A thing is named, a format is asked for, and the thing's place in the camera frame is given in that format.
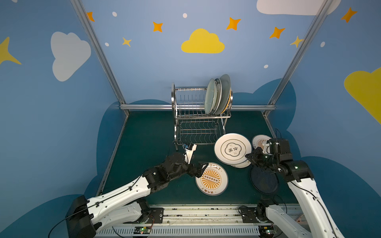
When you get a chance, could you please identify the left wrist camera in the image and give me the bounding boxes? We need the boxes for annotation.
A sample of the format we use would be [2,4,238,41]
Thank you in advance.
[183,143,197,164]

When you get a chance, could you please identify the light green flower plate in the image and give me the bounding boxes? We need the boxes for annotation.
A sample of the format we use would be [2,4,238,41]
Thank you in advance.
[204,78,217,115]

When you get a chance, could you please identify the white plate dark lettered rim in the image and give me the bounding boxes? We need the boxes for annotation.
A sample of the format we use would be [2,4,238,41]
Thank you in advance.
[211,78,222,115]

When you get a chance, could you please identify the controller board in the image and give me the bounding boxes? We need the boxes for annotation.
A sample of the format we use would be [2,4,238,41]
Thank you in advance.
[259,226,275,238]
[133,226,152,235]

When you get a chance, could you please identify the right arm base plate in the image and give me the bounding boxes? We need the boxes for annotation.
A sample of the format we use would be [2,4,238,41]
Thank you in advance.
[238,206,268,223]

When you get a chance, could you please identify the cream floral plate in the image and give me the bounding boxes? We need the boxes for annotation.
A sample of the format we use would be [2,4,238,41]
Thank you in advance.
[230,160,251,169]

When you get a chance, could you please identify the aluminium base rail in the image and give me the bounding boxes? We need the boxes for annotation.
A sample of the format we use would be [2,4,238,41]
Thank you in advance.
[96,199,269,233]

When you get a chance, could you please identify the aluminium frame post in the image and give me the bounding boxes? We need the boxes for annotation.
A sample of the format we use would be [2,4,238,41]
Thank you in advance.
[267,0,333,110]
[70,0,130,117]

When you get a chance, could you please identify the left aluminium frame post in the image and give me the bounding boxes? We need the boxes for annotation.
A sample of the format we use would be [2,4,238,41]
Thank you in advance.
[70,0,130,117]

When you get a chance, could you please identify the stainless steel dish rack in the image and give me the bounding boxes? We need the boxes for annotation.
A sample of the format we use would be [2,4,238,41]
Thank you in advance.
[171,84,233,150]

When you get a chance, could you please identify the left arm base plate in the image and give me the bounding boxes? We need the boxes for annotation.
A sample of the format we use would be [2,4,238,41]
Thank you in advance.
[139,207,164,224]

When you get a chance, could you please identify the dark navy plate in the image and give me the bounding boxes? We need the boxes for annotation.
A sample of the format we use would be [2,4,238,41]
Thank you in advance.
[249,165,279,195]

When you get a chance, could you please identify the orange sunburst plate front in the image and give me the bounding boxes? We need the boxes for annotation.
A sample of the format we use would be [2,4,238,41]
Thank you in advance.
[195,163,229,196]

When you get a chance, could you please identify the orange sunburst plate right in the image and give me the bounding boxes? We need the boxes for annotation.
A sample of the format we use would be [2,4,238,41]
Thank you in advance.
[252,134,271,152]

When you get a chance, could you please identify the rear aluminium frame bar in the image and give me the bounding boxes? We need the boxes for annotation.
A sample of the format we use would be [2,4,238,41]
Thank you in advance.
[120,104,276,111]

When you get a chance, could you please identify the right aluminium frame post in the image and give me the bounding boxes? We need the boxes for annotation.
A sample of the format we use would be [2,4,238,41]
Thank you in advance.
[267,0,333,110]

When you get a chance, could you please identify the plain pale green plate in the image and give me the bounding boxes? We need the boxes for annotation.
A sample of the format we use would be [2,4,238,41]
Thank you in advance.
[216,74,231,115]

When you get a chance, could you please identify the orange sunburst plate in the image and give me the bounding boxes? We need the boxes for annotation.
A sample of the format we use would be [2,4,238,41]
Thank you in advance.
[195,163,229,196]
[252,134,271,152]

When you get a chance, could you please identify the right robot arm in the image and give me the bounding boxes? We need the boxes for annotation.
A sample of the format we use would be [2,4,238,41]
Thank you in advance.
[245,138,344,238]

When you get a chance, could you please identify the white plate grey emblem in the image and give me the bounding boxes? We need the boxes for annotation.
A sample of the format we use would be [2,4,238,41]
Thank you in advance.
[214,133,252,165]

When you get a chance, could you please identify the left controller board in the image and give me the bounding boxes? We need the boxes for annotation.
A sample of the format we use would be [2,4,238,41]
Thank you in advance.
[133,226,152,235]

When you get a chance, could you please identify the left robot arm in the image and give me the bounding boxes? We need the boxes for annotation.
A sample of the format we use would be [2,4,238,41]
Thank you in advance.
[65,152,208,238]

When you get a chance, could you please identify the right controller board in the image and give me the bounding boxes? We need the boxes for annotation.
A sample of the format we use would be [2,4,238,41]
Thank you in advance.
[259,226,275,238]

